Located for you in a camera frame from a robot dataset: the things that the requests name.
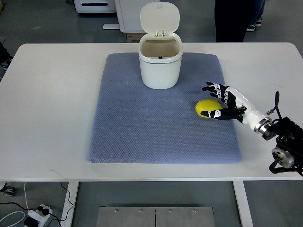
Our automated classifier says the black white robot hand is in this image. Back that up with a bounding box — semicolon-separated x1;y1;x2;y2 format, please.
200;82;273;134

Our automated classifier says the yellow lemon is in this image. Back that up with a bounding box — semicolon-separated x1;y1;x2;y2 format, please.
195;99;223;118

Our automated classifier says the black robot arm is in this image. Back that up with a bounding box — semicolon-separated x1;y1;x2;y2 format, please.
259;91;303;175

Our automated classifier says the white trash bin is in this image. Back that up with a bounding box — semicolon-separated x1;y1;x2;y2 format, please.
139;2;183;89

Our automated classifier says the person in blue jeans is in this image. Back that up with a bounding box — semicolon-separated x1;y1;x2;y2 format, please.
246;0;266;32

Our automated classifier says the person in black trousers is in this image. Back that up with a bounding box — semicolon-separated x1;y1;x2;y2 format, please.
214;0;255;43

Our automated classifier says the right white table leg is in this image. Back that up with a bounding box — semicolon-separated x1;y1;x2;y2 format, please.
232;180;253;227

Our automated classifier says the white table leg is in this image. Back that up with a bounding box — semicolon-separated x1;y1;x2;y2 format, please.
232;180;253;227
61;181;79;227

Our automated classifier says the blue quilted mat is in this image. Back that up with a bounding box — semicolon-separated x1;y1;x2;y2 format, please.
88;52;241;164

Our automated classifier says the cardboard box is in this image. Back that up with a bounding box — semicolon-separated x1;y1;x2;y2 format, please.
126;33;145;43

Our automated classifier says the white cabinet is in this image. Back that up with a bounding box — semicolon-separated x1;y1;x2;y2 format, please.
103;0;159;33

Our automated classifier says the left white table leg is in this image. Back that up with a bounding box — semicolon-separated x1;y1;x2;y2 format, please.
61;181;79;227

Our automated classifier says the white appliance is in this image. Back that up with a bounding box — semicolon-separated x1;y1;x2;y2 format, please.
74;0;116;14

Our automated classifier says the white power strip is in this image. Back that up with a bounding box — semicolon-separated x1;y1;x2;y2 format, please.
28;204;53;227

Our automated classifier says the person at left edge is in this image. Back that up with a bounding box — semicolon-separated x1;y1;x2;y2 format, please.
0;42;13;72

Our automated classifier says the metal base plate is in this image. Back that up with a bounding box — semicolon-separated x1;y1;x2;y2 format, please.
97;207;215;227

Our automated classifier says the black power cable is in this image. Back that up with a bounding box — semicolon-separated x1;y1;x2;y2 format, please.
0;181;74;227

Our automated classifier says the white cable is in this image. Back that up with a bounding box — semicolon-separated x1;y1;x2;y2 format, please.
0;182;29;227

